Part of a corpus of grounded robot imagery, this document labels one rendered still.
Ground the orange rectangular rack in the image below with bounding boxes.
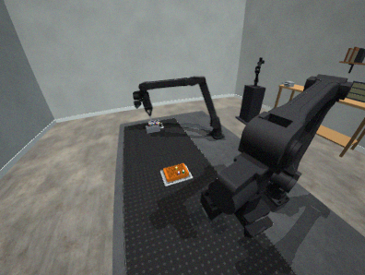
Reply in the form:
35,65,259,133
163,163,189,182

